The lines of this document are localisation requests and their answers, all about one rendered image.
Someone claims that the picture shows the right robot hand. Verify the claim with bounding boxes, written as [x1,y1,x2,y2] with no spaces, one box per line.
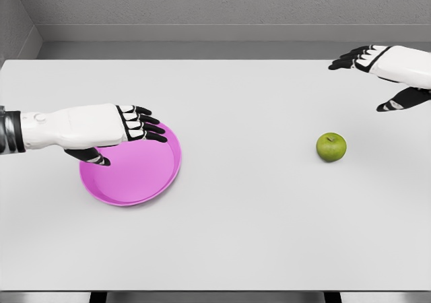
[328,44,431,112]

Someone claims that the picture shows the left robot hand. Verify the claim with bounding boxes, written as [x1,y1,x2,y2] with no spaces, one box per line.
[59,103,168,167]

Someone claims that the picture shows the pink round plate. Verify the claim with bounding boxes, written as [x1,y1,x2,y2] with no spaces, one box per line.
[79,121,183,207]

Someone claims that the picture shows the green apple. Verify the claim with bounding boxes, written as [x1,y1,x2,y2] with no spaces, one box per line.
[315,132,347,163]

